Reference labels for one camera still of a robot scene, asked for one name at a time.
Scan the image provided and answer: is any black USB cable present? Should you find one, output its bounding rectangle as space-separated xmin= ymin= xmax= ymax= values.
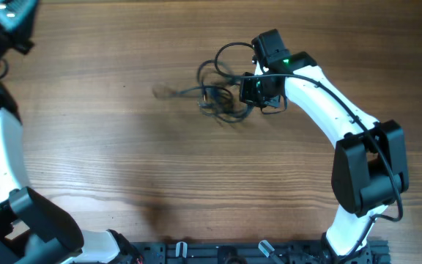
xmin=152 ymin=58 xmax=256 ymax=125

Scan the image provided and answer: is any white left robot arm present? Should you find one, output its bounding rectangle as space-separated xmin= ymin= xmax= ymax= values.
xmin=0 ymin=1 xmax=144 ymax=263

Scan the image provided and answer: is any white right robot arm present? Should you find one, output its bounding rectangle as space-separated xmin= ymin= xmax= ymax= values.
xmin=240 ymin=29 xmax=410 ymax=263

